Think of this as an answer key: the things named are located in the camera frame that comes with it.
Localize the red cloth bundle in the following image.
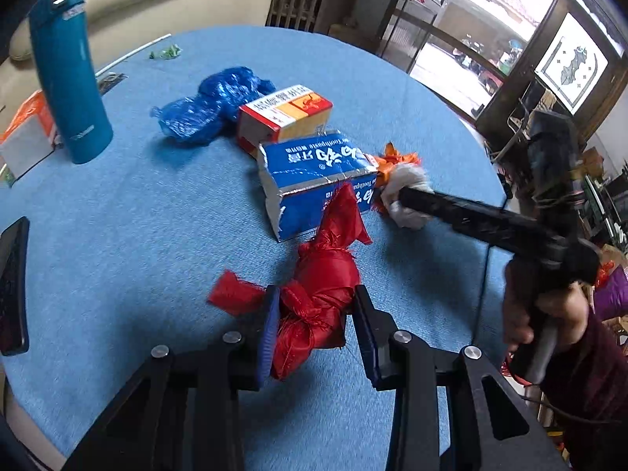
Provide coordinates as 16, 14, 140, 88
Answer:
209, 184, 371, 391

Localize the blue toothpaste box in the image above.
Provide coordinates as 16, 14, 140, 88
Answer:
257, 130, 378, 241

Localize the red yellow medicine box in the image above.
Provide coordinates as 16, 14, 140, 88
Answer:
236, 85, 333, 157

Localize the blue plastic bag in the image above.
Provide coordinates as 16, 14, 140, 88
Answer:
150, 66, 276, 146

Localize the orange wrapper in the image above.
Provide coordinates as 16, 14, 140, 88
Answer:
374, 141, 422, 188

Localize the person right hand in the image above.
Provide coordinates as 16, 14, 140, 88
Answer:
502, 258, 590, 352

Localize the black smartphone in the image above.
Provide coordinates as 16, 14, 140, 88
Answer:
0, 217, 30, 356

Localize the wooden door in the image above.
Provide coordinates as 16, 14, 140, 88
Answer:
377, 0, 447, 73

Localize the orange white small box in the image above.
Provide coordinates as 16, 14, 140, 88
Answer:
1, 89, 57, 180

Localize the wooden crib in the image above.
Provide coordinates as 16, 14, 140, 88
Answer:
264, 0, 362, 35

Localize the green candy wrapper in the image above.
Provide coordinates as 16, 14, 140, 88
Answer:
149, 44, 182, 61

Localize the white stick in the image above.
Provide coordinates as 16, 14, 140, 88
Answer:
95, 33, 172, 79

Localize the cream leather sofa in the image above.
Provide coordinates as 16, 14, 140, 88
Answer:
0, 0, 274, 134

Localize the teal thermos bottle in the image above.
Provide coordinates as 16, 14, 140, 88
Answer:
29, 0, 113, 164

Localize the black cable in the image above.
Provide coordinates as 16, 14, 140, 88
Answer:
470, 241, 494, 347

